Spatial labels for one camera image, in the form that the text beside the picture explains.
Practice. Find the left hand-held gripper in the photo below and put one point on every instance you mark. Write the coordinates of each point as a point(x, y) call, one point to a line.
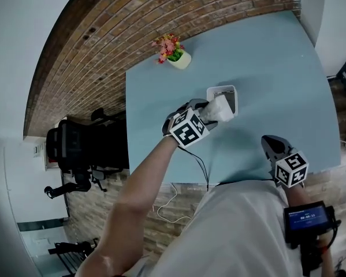
point(187, 130)

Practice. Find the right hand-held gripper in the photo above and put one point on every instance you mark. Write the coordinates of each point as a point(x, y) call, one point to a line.
point(292, 169)

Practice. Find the white cloth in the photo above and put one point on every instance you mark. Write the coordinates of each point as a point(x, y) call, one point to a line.
point(219, 110)

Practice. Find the white square container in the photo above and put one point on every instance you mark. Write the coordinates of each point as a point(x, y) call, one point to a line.
point(233, 97)

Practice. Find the person's right forearm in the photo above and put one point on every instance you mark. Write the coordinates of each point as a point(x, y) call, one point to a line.
point(298, 195)

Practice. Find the person's left forearm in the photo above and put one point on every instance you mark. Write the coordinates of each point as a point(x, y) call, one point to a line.
point(132, 206)

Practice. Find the flowers in cream pot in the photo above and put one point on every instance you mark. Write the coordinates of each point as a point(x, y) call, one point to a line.
point(178, 58)

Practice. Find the black wrist-mounted display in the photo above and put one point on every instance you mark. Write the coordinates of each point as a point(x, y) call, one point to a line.
point(307, 219)

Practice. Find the person's white shirt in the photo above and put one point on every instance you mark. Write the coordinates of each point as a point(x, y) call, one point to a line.
point(233, 235)

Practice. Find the black padded office chair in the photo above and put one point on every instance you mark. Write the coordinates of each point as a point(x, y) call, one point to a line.
point(80, 149)

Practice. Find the black slatted chair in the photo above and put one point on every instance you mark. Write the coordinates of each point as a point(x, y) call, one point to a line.
point(71, 254)

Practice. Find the white wall socket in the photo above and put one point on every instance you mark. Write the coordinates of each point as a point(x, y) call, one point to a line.
point(38, 150)

